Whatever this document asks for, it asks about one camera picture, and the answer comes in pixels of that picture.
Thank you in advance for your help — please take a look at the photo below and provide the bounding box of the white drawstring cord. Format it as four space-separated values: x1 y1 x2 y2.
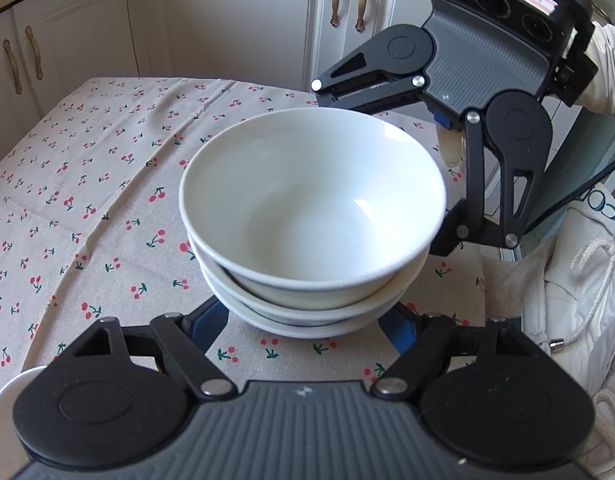
547 237 615 351

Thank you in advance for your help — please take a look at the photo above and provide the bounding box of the white jacket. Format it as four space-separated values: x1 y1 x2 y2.
480 195 615 480

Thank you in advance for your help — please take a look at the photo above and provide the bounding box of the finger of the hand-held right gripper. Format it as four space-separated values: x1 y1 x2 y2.
311 37 428 116
429 110 547 256

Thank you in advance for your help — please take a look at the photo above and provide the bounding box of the white fruit print plate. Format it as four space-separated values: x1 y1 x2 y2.
0 366 48 461

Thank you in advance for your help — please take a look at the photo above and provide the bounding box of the white ceramic bowl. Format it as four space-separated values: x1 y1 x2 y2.
186 232 432 326
198 260 413 341
179 107 447 309

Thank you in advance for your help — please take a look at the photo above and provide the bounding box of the cherry print tablecloth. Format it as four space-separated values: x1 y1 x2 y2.
0 76 488 480

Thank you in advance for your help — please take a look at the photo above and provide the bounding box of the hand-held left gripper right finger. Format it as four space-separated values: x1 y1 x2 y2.
370 304 536 404

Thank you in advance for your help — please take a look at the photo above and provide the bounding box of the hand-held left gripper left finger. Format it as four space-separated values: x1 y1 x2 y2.
75 296 238 403

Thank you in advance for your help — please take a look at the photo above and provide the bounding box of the white kitchen cabinet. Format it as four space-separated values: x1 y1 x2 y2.
0 0 615 126

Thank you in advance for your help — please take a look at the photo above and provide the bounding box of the person's right hand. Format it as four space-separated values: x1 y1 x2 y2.
437 129 463 167

